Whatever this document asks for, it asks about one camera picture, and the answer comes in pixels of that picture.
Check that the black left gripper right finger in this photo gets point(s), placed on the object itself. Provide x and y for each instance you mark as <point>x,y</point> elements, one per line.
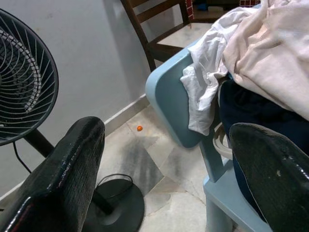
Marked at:
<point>272,178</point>

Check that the dark wooden chair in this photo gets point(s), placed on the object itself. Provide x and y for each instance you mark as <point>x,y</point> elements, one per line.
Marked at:
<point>144,31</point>

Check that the black standing fan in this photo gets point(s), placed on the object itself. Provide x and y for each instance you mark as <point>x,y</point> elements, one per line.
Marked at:
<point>24,79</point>

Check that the small orange ball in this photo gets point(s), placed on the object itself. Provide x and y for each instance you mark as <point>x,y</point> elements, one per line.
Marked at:
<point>139,128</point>

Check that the cream white garment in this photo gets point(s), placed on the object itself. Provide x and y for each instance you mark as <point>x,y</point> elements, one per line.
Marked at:
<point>272,53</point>

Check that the white shirt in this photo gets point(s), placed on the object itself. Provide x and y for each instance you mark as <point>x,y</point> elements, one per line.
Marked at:
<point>205,79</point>

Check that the navy garment on chair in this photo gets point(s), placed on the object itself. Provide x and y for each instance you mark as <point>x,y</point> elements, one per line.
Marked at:
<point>246,106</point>

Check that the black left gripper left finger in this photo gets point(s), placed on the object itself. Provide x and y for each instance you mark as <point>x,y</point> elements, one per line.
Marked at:
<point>60,183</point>

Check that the light blue child chair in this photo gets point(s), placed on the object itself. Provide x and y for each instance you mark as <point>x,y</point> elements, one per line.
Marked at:
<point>169,101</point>

